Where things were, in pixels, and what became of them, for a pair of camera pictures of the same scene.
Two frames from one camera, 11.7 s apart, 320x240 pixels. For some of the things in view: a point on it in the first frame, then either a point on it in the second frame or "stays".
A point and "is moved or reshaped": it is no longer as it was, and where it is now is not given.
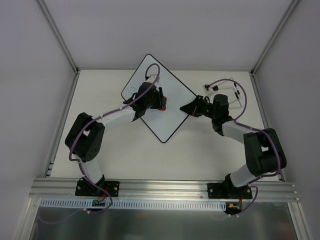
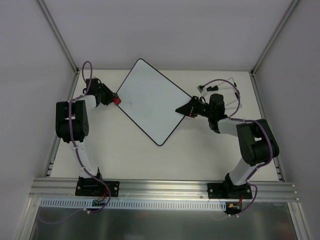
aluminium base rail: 42,188 stays
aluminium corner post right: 292,6 stays
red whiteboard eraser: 164,104 → 117,100
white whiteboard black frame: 161,122 is moved or reshaped
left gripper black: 160,98 → 108,94
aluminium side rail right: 262,112 stays
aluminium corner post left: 58,36 stays
